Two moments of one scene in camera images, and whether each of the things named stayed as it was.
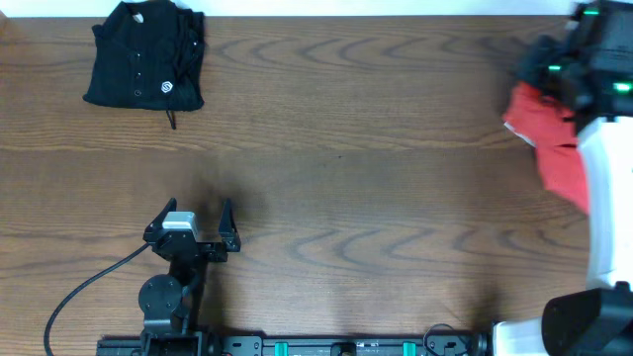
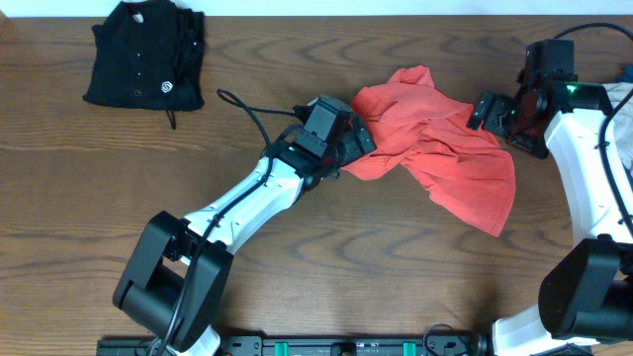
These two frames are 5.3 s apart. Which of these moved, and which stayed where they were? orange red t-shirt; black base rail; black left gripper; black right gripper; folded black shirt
Moved: orange red t-shirt; black left gripper; black right gripper
Stayed: black base rail; folded black shirt
